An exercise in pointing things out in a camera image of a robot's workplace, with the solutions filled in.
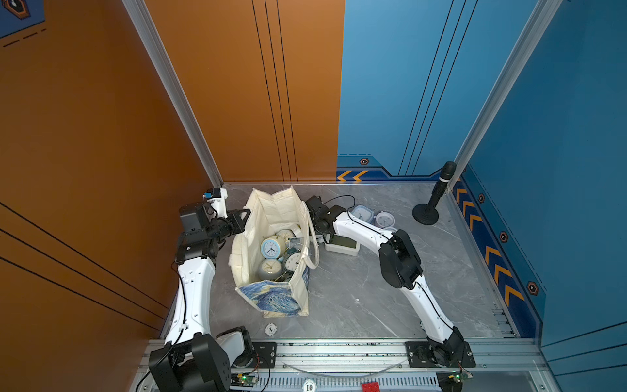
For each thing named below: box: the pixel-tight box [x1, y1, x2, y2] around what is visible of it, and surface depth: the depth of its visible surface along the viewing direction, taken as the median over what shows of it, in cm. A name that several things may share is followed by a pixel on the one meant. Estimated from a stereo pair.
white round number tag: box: [302, 378, 317, 392], surface depth 65 cm
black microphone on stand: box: [412, 161, 457, 225], surface depth 93 cm
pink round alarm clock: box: [374, 210, 397, 229], surface depth 105 cm
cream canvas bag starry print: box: [229, 186, 321, 318], surface depth 77 cm
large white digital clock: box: [324, 234, 361, 257], surface depth 96 cm
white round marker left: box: [264, 322, 278, 337], surface depth 80 cm
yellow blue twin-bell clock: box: [260, 235, 286, 260], surface depth 91 cm
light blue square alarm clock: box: [351, 204, 374, 224], surface depth 108 cm
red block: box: [361, 382, 381, 392], surface depth 68 cm
